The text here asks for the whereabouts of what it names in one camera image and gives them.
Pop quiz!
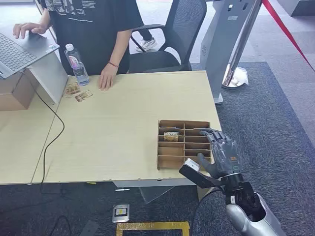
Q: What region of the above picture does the person's right hand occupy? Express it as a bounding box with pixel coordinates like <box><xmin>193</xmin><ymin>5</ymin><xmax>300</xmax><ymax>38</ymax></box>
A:
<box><xmin>13</xmin><ymin>22</ymin><xmax>48</xmax><ymax>40</ymax></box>

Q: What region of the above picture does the person's left hand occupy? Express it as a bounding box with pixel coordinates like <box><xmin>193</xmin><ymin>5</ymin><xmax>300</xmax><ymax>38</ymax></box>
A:
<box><xmin>97</xmin><ymin>63</ymin><xmax>119</xmax><ymax>91</ymax></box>

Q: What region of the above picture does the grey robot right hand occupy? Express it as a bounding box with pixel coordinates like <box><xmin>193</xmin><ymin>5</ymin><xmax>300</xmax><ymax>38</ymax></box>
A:
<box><xmin>197</xmin><ymin>128</ymin><xmax>243</xmax><ymax>179</ymax></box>

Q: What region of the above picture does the person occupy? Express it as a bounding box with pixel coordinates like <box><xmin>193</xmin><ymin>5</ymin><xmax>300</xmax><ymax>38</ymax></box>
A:
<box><xmin>13</xmin><ymin>0</ymin><xmax>144</xmax><ymax>91</ymax></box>

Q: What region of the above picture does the brown cardboard card organizer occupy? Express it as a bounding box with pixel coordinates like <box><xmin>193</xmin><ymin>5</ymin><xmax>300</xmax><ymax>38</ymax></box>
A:
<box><xmin>156</xmin><ymin>119</ymin><xmax>212</xmax><ymax>171</ymax></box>

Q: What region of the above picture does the patterned card in organizer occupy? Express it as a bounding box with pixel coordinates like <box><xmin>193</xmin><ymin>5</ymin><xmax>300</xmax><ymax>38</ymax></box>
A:
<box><xmin>163</xmin><ymin>131</ymin><xmax>180</xmax><ymax>142</ymax></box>

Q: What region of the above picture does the silver laptop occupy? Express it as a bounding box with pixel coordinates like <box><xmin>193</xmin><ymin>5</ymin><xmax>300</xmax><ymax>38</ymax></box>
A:
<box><xmin>0</xmin><ymin>31</ymin><xmax>60</xmax><ymax>80</ymax></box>

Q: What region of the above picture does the clear plastic water bottle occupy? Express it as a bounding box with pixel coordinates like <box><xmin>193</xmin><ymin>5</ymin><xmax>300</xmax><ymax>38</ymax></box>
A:
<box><xmin>64</xmin><ymin>43</ymin><xmax>90</xmax><ymax>87</ymax></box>

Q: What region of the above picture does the grey angled stand panel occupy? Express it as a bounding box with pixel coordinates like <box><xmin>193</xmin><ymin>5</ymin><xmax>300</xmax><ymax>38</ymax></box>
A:
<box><xmin>29</xmin><ymin>52</ymin><xmax>69</xmax><ymax>105</ymax></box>

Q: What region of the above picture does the white shoe of bystander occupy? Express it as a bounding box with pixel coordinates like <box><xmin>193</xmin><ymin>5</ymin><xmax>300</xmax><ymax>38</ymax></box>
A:
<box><xmin>135</xmin><ymin>36</ymin><xmax>158</xmax><ymax>53</ymax></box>

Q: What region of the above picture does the brown cardboard box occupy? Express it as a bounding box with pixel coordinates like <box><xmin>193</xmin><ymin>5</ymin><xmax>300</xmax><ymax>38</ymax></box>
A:
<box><xmin>0</xmin><ymin>69</ymin><xmax>40</xmax><ymax>112</ymax></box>

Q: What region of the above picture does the white crumpled plastic sheet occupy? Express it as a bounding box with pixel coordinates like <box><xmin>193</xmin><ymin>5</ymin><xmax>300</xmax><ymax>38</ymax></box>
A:
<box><xmin>231</xmin><ymin>66</ymin><xmax>249</xmax><ymax>88</ymax></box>

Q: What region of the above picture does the black mesh office chair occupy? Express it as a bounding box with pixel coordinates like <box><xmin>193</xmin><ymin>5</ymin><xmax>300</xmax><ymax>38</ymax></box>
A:
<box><xmin>128</xmin><ymin>0</ymin><xmax>207</xmax><ymax>74</ymax></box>

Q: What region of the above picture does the grey kiosk stand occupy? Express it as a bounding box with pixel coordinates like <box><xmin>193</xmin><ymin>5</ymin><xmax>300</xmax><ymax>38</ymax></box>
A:
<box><xmin>199</xmin><ymin>0</ymin><xmax>261</xmax><ymax>104</ymax></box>

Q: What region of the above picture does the red barrier belt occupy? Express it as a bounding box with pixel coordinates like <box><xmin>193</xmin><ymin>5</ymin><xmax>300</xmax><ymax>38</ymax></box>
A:
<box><xmin>261</xmin><ymin>0</ymin><xmax>315</xmax><ymax>72</ymax></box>

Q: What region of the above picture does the dark grey floor plate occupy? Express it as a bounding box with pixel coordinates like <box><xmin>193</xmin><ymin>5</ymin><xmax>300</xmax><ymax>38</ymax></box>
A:
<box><xmin>79</xmin><ymin>220</ymin><xmax>100</xmax><ymax>236</ymax></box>

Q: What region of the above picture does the grey platform base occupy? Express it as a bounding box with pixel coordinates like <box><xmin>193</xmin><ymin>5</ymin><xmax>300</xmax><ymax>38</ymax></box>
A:
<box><xmin>276</xmin><ymin>0</ymin><xmax>315</xmax><ymax>17</ymax></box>

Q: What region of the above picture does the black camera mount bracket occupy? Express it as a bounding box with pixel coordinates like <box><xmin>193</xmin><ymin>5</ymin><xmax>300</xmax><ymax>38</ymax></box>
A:
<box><xmin>179</xmin><ymin>164</ymin><xmax>225</xmax><ymax>190</ymax></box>

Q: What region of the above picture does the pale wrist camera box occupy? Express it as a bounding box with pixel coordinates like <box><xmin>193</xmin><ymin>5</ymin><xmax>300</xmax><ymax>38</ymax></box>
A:
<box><xmin>184</xmin><ymin>158</ymin><xmax>200</xmax><ymax>172</ymax></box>

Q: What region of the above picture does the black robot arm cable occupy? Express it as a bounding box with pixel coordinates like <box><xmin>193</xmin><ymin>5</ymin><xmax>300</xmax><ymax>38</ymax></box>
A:
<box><xmin>190</xmin><ymin>188</ymin><xmax>224</xmax><ymax>236</ymax></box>

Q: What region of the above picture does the black power cable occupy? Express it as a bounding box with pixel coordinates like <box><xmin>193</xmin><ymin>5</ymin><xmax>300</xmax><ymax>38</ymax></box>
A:
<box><xmin>34</xmin><ymin>90</ymin><xmax>66</xmax><ymax>185</ymax></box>

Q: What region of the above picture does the grey under-table bracket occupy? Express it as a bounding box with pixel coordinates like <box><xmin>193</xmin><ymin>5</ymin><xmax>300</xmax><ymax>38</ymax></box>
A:
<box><xmin>113</xmin><ymin>178</ymin><xmax>197</xmax><ymax>205</ymax></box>

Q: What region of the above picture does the chrome stanchion post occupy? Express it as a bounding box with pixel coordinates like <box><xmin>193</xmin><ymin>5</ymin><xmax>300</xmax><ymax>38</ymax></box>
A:
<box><xmin>222</xmin><ymin>0</ymin><xmax>263</xmax><ymax>89</ymax></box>

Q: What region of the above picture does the yellow floor tape frame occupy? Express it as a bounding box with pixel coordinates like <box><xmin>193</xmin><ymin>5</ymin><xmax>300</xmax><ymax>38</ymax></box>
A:
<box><xmin>116</xmin><ymin>221</ymin><xmax>190</xmax><ymax>236</ymax></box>

